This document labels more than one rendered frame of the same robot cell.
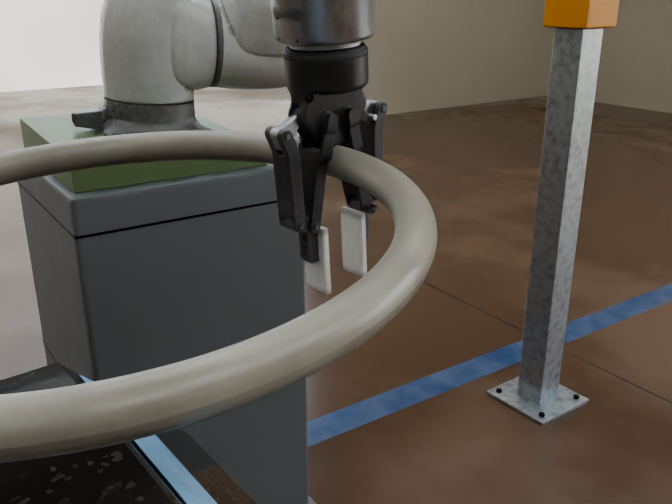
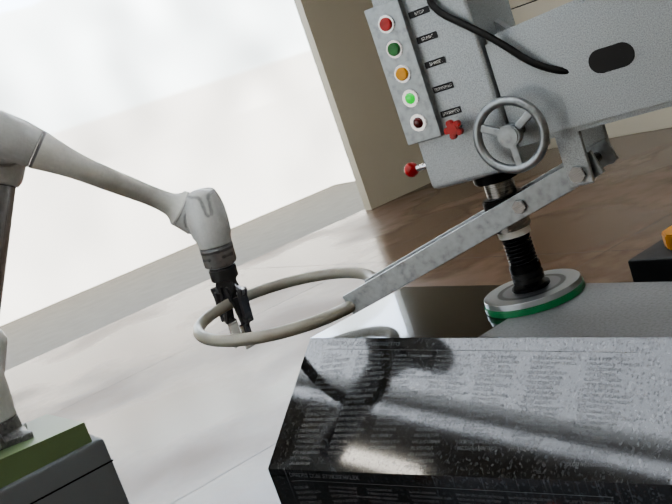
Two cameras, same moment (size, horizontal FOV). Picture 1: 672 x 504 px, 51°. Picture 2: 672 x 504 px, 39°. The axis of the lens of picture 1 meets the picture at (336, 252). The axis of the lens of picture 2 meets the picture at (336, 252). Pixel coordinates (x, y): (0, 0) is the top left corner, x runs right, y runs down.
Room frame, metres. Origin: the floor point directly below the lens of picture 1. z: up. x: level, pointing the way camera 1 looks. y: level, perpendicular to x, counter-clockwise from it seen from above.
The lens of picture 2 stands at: (0.23, 2.50, 1.40)
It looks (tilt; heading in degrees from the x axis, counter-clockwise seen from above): 10 degrees down; 273
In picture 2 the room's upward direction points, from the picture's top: 19 degrees counter-clockwise
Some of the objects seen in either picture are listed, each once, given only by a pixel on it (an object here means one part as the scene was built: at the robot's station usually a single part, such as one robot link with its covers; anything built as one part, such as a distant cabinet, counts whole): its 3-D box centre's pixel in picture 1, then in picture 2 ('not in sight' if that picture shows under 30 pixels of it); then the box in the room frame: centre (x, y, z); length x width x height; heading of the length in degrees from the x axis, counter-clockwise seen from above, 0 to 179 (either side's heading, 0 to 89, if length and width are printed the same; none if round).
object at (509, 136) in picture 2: not in sight; (516, 131); (-0.09, 0.68, 1.20); 0.15 x 0.10 x 0.15; 148
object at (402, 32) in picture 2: not in sight; (405, 72); (0.07, 0.57, 1.37); 0.08 x 0.03 x 0.28; 148
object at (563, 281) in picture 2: not in sight; (532, 289); (-0.05, 0.51, 0.84); 0.21 x 0.21 x 0.01
